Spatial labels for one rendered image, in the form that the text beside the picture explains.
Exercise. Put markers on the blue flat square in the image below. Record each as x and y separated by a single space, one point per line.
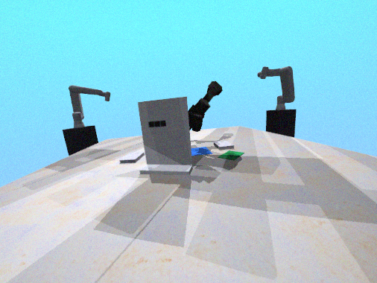
200 151

